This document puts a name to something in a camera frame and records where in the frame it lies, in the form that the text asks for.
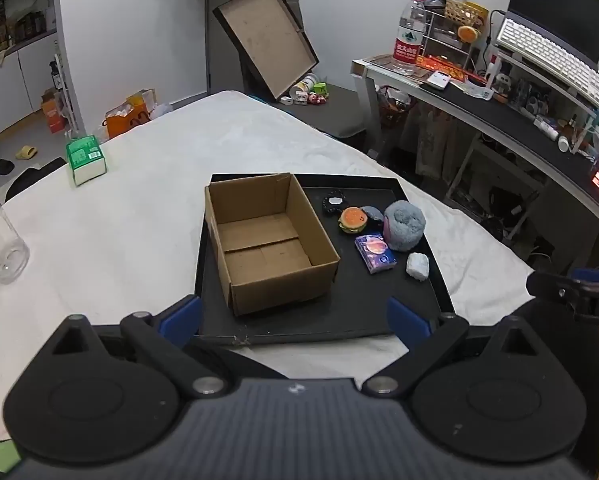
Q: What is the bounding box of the black tray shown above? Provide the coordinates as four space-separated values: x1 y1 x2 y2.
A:
194 173 456 347

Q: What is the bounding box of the white cabinet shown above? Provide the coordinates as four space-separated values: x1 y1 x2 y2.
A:
0 35 76 142

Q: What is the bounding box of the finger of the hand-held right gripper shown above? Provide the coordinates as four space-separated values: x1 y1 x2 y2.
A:
526 268 599 308

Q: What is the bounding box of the clear glass jar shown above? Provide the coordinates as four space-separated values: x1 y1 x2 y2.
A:
0 195 30 285

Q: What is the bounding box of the grey bench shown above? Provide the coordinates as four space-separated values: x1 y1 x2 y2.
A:
278 82 368 140

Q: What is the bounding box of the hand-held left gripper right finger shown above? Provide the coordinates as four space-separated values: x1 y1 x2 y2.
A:
362 297 547 397

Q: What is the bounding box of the black stitched plush toy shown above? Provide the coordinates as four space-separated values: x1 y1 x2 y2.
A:
322 190 349 217

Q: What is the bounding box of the blue fluffy plush toy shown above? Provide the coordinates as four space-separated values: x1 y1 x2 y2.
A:
383 200 427 253

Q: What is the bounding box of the clear water bottle red label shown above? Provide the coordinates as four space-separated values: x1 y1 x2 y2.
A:
393 0 427 76

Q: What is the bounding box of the orange burger plush toy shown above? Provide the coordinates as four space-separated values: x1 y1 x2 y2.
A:
339 207 371 235

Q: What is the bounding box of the small white stone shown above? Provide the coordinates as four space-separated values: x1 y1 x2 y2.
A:
406 252 431 280

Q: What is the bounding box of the black curved desk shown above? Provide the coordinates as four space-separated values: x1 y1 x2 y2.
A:
352 54 599 241

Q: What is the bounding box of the brown board with black frame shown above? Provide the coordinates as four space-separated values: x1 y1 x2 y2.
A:
212 0 319 102

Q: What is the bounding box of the white keyboard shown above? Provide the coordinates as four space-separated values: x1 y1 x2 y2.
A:
496 17 599 109

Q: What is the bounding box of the orange box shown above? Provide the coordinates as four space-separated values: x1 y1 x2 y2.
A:
41 89 70 134

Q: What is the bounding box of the wicker basket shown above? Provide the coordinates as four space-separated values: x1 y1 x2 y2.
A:
445 0 489 29

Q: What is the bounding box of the beige tote bag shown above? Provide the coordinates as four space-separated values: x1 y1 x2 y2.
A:
413 105 461 181

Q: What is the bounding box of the orange paper bag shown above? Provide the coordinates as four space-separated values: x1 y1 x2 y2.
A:
102 89 158 140

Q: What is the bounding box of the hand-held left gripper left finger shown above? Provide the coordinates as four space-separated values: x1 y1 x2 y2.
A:
48 295 226 398

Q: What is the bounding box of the black cloth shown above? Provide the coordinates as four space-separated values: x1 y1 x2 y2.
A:
4 157 68 202

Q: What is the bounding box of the white tin can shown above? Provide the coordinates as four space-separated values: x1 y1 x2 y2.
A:
289 73 319 101

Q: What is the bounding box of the metal wire rack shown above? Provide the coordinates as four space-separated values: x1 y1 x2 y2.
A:
421 7 483 69

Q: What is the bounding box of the green tissue box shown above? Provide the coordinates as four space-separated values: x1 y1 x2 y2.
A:
66 135 108 187

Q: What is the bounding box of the brown cardboard box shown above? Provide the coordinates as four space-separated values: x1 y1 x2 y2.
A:
204 172 341 317

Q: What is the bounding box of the black monitor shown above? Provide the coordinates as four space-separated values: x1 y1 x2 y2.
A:
508 0 599 67

